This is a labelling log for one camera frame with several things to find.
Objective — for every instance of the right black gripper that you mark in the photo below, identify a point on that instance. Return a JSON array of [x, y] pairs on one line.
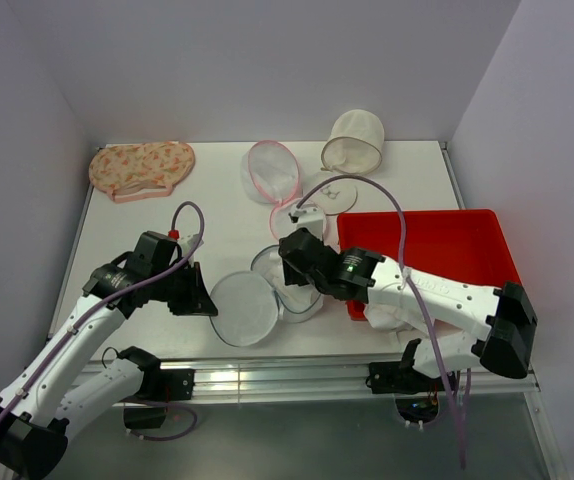
[[292, 276]]

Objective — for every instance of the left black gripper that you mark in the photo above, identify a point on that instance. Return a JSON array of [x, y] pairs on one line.
[[197, 300]]

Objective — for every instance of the white bra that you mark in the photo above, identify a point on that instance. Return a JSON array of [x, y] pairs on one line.
[[392, 318], [298, 303]]

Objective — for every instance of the grey-trimmed white mesh laundry bag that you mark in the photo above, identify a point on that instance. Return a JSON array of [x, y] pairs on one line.
[[248, 308]]

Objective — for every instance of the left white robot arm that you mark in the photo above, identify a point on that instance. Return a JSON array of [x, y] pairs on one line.
[[41, 411]]

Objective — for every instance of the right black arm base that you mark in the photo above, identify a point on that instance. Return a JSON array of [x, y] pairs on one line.
[[417, 396]]

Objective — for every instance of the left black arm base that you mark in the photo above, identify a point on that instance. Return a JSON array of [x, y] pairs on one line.
[[167, 390]]

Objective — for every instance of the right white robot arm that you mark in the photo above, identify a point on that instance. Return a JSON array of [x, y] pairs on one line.
[[468, 325]]

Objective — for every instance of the white bra in tray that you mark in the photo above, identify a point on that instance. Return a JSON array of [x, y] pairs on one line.
[[392, 318]]

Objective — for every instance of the pink-trimmed white mesh laundry bag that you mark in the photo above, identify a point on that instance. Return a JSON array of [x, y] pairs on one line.
[[270, 174]]

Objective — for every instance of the beige mesh laundry bag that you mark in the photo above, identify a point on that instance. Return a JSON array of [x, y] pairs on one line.
[[354, 146]]

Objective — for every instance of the orange floral laundry bag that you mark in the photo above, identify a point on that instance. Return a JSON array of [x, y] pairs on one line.
[[134, 172]]

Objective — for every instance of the red plastic tray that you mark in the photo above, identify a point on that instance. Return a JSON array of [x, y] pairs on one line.
[[466, 246]]

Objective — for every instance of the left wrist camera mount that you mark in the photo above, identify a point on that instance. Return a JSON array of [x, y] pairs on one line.
[[185, 245]]

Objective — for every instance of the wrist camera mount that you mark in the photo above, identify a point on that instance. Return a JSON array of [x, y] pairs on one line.
[[185, 245], [309, 216]]

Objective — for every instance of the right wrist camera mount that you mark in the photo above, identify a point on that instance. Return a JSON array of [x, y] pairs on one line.
[[309, 216]]

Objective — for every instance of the aluminium mounting rail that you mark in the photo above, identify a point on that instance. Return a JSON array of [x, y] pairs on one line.
[[279, 379]]

